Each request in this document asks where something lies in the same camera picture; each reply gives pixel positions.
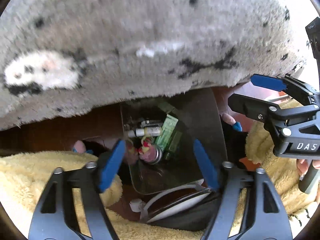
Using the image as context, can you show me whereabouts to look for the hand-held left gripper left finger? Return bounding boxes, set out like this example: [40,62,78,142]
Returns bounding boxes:
[28,139,127,240]

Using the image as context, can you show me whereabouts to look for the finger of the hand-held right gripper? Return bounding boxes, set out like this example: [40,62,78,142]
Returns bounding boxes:
[250,73,313,103]
[228,93,283,123]

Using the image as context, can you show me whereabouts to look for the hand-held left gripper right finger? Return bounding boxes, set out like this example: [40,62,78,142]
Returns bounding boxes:
[193,139,293,240]

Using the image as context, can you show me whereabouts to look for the clear plastic bin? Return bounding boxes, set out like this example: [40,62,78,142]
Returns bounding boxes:
[119,87,228,196]

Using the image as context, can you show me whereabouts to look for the round tin pink lid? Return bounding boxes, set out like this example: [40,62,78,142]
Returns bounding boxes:
[150,146,164,164]

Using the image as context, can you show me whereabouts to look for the small white tube bottle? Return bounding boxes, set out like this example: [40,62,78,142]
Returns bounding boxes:
[135,127,162,137]

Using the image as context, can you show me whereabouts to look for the green paper packet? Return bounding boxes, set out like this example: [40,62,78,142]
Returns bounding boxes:
[153,114,179,153]

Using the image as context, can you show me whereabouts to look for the person's right hand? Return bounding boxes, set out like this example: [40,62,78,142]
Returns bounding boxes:
[296,158,320,180]

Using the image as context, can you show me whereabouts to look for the pink and blue slipper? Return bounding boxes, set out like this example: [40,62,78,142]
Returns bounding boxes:
[72,140,94,156]
[221,112,243,133]

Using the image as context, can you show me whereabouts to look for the grey printed blanket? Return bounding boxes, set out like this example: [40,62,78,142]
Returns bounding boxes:
[0,0,307,132]

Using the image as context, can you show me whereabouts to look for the wooden bed frame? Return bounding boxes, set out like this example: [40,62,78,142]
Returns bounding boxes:
[0,102,125,158]

